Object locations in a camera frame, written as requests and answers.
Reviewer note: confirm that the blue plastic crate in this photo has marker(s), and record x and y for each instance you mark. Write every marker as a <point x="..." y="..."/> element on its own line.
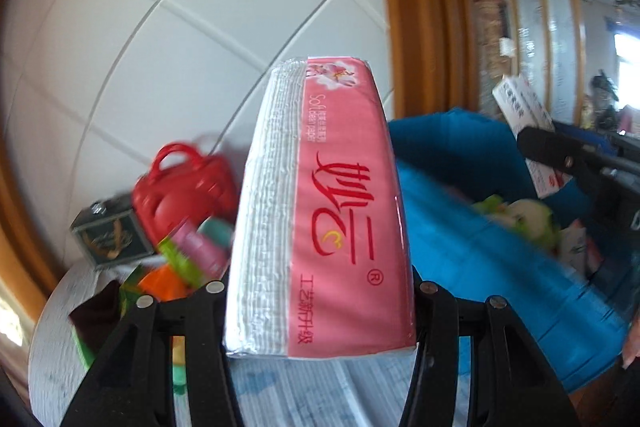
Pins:
<point x="475" y="282"/>

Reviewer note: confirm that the green cloth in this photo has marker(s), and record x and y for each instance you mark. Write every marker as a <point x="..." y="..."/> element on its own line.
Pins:
<point x="82" y="349"/>

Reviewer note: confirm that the pale yellow-green plush toy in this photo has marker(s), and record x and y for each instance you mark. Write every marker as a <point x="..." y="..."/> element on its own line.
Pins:
<point x="530" y="217"/>

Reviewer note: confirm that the person's right forearm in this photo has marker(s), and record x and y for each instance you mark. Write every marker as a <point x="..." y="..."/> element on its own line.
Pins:
<point x="633" y="342"/>

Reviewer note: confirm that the small pink tissue pack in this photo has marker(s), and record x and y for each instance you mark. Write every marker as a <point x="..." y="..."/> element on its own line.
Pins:
<point x="575" y="244"/>

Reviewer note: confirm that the cloth-covered round desktop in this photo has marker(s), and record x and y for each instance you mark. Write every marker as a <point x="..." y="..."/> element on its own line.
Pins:
<point x="55" y="357"/>

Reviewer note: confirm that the wooden door frame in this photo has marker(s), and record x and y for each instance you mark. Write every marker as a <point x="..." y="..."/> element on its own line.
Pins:
<point x="425" y="7"/>

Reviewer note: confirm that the wooden frosted glass partition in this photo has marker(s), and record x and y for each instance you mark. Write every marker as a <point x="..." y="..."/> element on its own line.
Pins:
<point x="550" y="7"/>

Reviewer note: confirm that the black coat rack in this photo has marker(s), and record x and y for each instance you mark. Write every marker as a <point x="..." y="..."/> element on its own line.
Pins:
<point x="602" y="92"/>

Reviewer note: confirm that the rolled patterned carpet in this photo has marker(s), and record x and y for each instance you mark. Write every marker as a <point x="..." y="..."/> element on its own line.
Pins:
<point x="492" y="37"/>

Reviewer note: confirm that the small silver metal object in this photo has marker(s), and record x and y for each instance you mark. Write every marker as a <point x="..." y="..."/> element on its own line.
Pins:
<point x="98" y="208"/>

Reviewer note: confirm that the red bear-face carry case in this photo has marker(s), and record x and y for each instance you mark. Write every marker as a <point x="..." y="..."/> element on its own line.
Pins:
<point x="170" y="202"/>

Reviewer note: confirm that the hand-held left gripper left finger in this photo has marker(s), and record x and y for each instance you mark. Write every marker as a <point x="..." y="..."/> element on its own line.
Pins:
<point x="215" y="307"/>

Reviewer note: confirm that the window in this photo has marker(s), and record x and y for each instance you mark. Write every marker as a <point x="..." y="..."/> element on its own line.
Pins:
<point x="627" y="57"/>

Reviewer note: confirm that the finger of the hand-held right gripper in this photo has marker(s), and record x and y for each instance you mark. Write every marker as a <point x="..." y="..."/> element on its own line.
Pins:
<point x="565" y="154"/>

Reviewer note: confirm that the white red medicine box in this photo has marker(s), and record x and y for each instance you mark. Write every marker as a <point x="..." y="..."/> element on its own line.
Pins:
<point x="520" y="102"/>

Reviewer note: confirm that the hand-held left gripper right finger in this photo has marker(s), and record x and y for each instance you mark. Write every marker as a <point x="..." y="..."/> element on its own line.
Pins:
<point x="435" y="312"/>

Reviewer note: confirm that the large pink tissue pack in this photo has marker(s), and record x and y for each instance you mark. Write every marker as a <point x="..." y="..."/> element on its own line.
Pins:
<point x="340" y="207"/>

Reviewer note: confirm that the dark green gift box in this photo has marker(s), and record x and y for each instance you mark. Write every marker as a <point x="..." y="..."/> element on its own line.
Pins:
<point x="110" y="237"/>

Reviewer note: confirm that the curved wooden frame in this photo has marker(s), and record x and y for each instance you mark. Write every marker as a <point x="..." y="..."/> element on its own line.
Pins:
<point x="20" y="232"/>

